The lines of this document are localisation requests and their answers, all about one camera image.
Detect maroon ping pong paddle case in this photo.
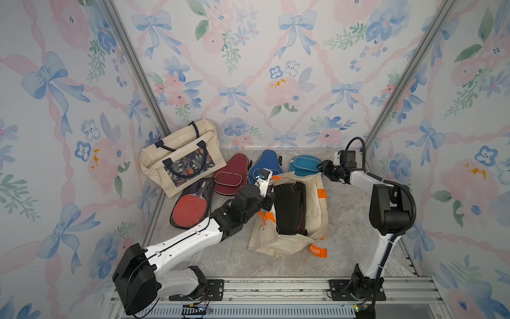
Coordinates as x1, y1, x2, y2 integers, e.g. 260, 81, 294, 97
213, 153, 248, 196

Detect teal ping pong paddle case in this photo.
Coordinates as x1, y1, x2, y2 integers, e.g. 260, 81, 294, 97
289, 155, 322, 177

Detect black case red paddle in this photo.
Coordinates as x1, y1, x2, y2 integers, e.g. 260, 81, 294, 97
274, 182, 308, 236

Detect cream canvas bag orange handles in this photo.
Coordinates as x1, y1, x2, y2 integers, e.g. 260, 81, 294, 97
248, 172, 329, 257

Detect blue ping pong paddle case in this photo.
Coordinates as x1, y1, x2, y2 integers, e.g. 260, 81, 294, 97
248, 150, 283, 184

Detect cream canvas bag navy handles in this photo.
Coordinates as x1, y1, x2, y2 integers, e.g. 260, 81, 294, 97
139, 119, 227, 198

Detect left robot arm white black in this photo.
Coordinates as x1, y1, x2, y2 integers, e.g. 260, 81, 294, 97
112, 180, 274, 317

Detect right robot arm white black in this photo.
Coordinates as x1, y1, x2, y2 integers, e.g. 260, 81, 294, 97
317, 150, 417, 295

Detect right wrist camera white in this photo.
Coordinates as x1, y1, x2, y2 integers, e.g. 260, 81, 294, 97
333, 150, 344, 166

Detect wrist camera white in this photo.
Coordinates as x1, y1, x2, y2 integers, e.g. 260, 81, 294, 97
256, 168, 272, 198
333, 150, 344, 166

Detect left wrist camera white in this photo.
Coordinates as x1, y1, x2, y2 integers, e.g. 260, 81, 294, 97
256, 168, 272, 198

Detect black corrugated cable conduit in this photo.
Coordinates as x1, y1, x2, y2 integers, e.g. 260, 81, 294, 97
345, 136, 418, 280

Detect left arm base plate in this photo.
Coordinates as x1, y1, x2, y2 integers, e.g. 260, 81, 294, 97
168, 279, 224, 303

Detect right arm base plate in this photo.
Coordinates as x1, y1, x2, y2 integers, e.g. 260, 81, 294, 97
328, 279, 386, 302

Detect aluminium front rail frame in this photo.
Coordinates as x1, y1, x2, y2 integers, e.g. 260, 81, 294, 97
101, 276, 453, 319

